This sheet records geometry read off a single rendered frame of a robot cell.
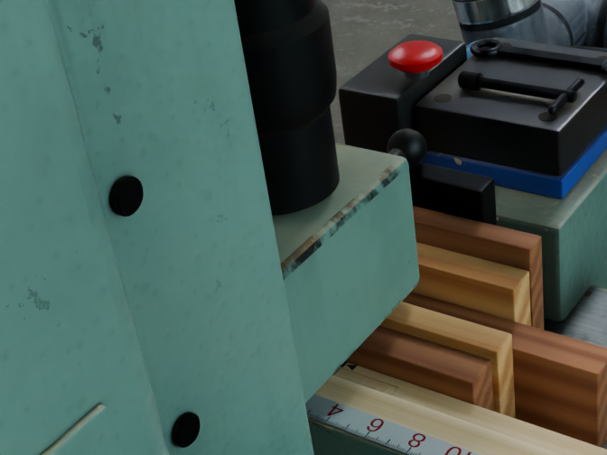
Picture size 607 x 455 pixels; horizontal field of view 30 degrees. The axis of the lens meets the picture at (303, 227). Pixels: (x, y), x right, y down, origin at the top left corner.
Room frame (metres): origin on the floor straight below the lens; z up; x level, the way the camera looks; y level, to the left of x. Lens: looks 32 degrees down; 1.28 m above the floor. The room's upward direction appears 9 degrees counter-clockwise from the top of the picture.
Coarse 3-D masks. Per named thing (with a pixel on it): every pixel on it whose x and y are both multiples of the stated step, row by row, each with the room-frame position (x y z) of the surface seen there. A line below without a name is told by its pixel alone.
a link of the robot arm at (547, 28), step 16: (464, 0) 0.93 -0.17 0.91; (480, 0) 0.92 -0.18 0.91; (496, 0) 0.91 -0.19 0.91; (512, 0) 0.91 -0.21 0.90; (528, 0) 0.92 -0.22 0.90; (464, 16) 0.93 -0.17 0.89; (480, 16) 0.92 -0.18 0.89; (496, 16) 0.91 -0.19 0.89; (512, 16) 0.91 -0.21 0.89; (528, 16) 0.91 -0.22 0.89; (544, 16) 0.93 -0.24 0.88; (560, 16) 0.96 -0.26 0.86; (464, 32) 0.93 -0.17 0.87; (480, 32) 0.92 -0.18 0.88; (496, 32) 0.91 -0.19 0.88; (512, 32) 0.91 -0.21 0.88; (528, 32) 0.91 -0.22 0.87; (544, 32) 0.92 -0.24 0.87; (560, 32) 0.95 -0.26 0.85
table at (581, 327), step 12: (588, 288) 0.50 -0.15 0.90; (600, 288) 0.50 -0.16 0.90; (588, 300) 0.49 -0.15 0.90; (600, 300) 0.49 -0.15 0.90; (576, 312) 0.48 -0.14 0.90; (588, 312) 0.48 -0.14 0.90; (600, 312) 0.48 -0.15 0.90; (552, 324) 0.47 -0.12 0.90; (564, 324) 0.47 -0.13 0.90; (576, 324) 0.47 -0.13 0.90; (588, 324) 0.47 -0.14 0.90; (600, 324) 0.47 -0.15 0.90; (576, 336) 0.46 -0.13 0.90; (588, 336) 0.46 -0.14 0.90; (600, 336) 0.46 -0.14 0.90
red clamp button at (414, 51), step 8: (400, 48) 0.58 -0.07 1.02; (408, 48) 0.57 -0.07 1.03; (416, 48) 0.57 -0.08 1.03; (424, 48) 0.57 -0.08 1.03; (432, 48) 0.57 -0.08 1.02; (440, 48) 0.57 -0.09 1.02; (392, 56) 0.57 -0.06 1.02; (400, 56) 0.57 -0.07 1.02; (408, 56) 0.57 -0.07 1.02; (416, 56) 0.56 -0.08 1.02; (424, 56) 0.56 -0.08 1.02; (432, 56) 0.56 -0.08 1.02; (440, 56) 0.57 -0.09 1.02; (392, 64) 0.57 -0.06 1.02; (400, 64) 0.56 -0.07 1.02; (408, 64) 0.56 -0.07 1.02; (416, 64) 0.56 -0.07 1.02; (424, 64) 0.56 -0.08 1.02; (432, 64) 0.56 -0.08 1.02; (408, 72) 0.56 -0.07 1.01; (416, 72) 0.56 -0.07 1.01
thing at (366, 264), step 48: (336, 144) 0.46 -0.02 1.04; (336, 192) 0.42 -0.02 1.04; (384, 192) 0.42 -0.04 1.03; (288, 240) 0.38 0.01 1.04; (336, 240) 0.39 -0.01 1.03; (384, 240) 0.42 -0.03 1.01; (288, 288) 0.36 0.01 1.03; (336, 288) 0.39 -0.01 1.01; (384, 288) 0.41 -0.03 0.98; (336, 336) 0.38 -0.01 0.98
